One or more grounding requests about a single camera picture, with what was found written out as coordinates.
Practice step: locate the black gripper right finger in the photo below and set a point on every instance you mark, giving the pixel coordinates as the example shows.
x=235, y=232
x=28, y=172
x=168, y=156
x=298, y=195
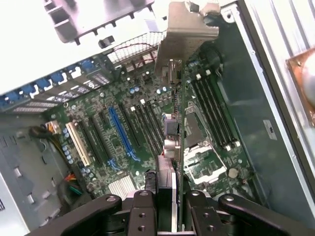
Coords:
x=204, y=218

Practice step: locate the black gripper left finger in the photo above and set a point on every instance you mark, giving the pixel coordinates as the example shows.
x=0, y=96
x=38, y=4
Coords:
x=142, y=216

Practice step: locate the silver chipset heatsink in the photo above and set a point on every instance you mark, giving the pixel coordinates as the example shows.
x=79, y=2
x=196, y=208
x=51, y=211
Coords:
x=121, y=185

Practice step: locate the metal socket cover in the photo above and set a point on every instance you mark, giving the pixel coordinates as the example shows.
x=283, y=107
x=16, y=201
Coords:
x=201, y=180

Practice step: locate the silver coin battery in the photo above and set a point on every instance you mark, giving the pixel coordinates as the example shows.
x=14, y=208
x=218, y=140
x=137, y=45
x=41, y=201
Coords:
x=232, y=172

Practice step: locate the black ram slot white clips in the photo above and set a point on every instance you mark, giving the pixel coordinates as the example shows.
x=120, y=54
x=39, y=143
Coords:
x=151, y=123
x=213, y=113
x=144, y=130
x=223, y=108

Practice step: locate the blue expansion slot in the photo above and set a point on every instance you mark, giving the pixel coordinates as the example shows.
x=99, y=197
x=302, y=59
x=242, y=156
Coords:
x=120, y=130

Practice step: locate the black expansion slot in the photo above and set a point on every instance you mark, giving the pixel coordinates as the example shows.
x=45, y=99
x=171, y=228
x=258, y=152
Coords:
x=100, y=136
x=129, y=125
x=89, y=142

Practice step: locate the cpu socket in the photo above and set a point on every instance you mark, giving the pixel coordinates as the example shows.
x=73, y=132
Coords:
x=194, y=127

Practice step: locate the white expansion slot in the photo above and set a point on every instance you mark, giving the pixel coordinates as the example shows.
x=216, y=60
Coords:
x=77, y=143

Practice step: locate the black open pc case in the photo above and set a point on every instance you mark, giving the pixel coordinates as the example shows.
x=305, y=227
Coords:
x=258, y=103

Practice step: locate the green motherboard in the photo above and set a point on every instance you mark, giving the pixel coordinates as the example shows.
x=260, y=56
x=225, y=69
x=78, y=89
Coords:
x=147, y=83

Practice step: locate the grey card retention latch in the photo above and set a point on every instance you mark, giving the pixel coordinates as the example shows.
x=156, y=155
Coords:
x=73, y=24

